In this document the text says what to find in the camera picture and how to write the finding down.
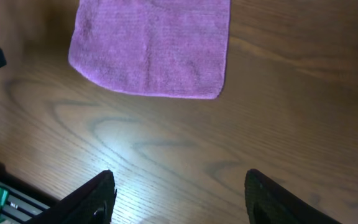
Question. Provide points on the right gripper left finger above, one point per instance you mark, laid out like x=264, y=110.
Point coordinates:
x=93, y=202

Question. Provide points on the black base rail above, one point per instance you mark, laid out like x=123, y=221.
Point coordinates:
x=19, y=201

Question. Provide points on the purple microfiber cloth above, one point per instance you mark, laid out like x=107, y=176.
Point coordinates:
x=175, y=49

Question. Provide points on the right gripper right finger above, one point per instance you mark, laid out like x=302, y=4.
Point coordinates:
x=268, y=202

